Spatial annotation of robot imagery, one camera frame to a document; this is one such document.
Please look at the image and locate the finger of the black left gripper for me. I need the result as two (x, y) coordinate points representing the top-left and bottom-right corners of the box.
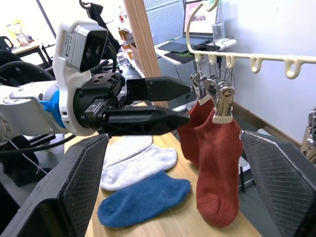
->
(126, 76), (194, 102)
(103, 105), (191, 137)

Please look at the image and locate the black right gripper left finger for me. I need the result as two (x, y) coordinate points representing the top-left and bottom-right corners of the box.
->
(0, 134), (110, 237)

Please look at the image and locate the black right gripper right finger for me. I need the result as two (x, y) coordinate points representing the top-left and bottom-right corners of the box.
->
(240, 130), (316, 237)

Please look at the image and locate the metal hanger clip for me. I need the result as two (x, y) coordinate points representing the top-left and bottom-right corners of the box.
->
(211, 85), (236, 124)
(197, 78), (219, 106)
(190, 71), (207, 100)

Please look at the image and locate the black hanging garment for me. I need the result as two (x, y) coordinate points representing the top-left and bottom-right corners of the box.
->
(79, 0), (122, 51)

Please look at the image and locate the cream plastic clip hanger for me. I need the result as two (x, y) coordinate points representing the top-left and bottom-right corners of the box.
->
(186, 0), (316, 80)

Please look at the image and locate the white ankle sock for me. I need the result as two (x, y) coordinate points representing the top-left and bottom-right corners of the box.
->
(103, 135), (154, 169)
(99, 144), (178, 192)

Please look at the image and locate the red ankle sock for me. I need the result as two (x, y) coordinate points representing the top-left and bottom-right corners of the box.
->
(194, 108), (244, 228)
(177, 98), (216, 170)

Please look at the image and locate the shiny metal object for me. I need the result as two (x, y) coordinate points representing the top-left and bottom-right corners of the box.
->
(300, 106), (316, 164)

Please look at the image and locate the grey perforated panel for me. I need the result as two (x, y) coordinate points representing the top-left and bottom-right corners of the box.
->
(143, 0), (189, 45)

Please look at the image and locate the white side desk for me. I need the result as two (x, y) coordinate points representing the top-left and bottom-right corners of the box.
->
(154, 37), (237, 66)

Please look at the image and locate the open laptop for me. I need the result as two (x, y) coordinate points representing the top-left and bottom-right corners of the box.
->
(165, 0), (221, 54)

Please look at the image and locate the blue ankle sock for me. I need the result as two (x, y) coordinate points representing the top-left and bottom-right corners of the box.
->
(97, 170), (192, 228)

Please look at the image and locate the clear water bottle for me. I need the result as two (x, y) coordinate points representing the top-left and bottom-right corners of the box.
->
(212, 4), (226, 42)

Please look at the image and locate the wooden slatted post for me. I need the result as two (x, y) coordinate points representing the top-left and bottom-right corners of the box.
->
(123, 0), (161, 78)

